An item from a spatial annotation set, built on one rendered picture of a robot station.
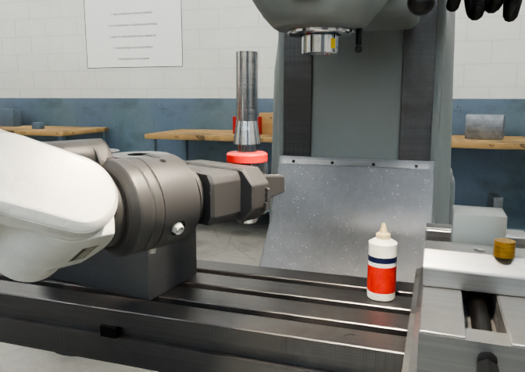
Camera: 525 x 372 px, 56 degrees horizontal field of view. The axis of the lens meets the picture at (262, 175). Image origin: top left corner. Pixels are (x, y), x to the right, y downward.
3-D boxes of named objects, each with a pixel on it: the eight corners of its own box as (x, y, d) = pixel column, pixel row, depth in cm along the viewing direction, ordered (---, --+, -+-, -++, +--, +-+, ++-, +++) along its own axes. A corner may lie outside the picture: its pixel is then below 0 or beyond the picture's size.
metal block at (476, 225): (503, 266, 60) (507, 216, 59) (450, 260, 62) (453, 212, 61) (498, 252, 65) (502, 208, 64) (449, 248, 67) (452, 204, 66)
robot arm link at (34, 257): (180, 227, 43) (50, 259, 34) (123, 270, 49) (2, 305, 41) (133, 114, 45) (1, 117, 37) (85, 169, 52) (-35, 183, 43)
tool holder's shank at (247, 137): (266, 152, 57) (266, 51, 55) (244, 154, 55) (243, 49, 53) (250, 150, 59) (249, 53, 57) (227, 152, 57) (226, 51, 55)
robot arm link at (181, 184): (271, 150, 50) (178, 161, 41) (270, 242, 52) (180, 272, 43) (189, 142, 59) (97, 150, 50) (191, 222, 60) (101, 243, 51)
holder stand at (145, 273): (149, 302, 70) (144, 161, 67) (41, 277, 80) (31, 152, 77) (198, 274, 81) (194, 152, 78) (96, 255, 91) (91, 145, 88)
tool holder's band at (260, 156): (276, 161, 57) (276, 152, 56) (242, 164, 54) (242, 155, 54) (251, 157, 60) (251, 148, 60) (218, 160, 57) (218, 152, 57)
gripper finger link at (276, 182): (279, 196, 58) (242, 205, 54) (279, 169, 58) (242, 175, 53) (290, 198, 57) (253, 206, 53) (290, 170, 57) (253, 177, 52)
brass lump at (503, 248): (516, 259, 54) (517, 244, 54) (494, 258, 55) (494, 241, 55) (513, 254, 56) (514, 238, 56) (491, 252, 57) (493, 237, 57)
